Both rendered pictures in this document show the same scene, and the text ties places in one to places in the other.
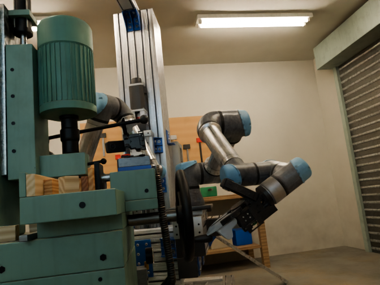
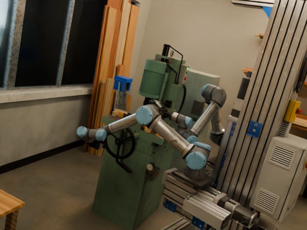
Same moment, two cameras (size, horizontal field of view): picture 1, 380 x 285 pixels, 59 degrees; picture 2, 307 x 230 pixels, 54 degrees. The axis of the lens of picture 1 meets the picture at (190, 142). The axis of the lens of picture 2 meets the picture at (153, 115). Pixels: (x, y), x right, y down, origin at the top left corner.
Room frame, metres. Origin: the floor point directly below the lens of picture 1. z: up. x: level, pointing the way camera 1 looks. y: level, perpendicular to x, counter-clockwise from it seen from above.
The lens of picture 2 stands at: (2.41, -1.81, 1.59)
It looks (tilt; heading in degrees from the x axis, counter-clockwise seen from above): 13 degrees down; 120
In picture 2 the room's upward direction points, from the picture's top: 14 degrees clockwise
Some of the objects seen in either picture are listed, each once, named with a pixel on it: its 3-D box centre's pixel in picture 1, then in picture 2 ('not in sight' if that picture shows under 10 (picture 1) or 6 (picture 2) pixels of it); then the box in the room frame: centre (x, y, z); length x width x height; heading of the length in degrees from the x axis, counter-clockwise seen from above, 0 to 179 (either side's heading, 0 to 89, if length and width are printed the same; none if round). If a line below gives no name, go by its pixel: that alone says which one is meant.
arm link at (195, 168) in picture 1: (188, 173); (200, 152); (1.78, 0.03, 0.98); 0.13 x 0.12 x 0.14; 104
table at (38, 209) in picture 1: (108, 203); (134, 129); (1.07, 0.27, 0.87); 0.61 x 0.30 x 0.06; 7
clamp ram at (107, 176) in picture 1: (109, 177); not in sight; (1.07, 0.27, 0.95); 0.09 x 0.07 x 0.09; 7
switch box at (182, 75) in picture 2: not in sight; (182, 73); (1.17, 0.72, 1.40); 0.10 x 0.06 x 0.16; 97
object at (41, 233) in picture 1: (94, 221); (136, 134); (1.07, 0.32, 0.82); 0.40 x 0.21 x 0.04; 7
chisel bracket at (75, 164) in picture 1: (65, 168); not in sight; (1.06, 0.40, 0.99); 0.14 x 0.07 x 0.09; 97
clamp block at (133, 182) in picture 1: (134, 186); (130, 125); (1.08, 0.19, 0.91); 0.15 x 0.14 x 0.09; 7
